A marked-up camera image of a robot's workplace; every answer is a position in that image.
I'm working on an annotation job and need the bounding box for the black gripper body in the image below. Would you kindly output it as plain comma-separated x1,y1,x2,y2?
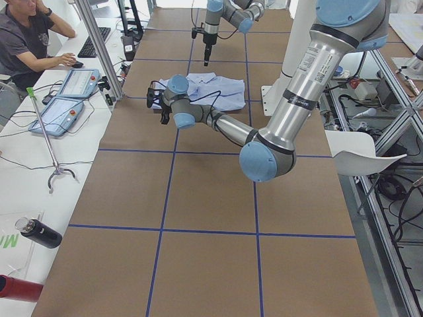
159,97,172,116
203,32,217,46

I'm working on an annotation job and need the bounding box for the light blue striped shirt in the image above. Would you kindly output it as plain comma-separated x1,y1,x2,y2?
152,72,246,112

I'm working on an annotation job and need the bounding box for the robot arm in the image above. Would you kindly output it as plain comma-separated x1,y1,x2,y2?
148,1,391,182
196,0,265,66

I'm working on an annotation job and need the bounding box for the upper blue teach pendant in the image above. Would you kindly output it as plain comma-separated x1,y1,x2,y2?
56,69,100,99

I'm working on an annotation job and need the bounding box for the blue teach pendant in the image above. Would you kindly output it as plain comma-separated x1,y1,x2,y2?
40,97,84,137
56,69,100,99

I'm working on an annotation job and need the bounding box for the black keyboard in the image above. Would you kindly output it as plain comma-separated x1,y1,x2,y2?
77,26,112,59

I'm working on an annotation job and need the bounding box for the black computer mouse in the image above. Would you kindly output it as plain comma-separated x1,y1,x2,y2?
72,61,84,69

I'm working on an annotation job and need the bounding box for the lower blue teach pendant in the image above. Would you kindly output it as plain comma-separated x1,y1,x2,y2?
40,97,84,137

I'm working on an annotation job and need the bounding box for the metal reacher grabber tool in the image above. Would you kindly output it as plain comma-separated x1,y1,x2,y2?
26,87,80,194

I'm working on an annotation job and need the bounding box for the seated person grey shirt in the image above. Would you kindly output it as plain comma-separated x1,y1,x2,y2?
1,1,79,90

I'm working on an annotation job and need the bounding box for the black water bottle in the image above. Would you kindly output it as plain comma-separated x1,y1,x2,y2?
15,217,62,249

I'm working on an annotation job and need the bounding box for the white plastic chair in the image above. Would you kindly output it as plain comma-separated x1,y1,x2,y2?
325,130,407,176

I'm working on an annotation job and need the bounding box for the red bottle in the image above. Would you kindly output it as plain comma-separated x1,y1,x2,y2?
1,275,44,302

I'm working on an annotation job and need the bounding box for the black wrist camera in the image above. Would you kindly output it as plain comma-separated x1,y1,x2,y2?
147,80,166,110
191,27,204,39

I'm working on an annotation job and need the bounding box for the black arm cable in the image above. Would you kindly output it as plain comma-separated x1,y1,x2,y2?
190,0,247,41
150,80,222,115

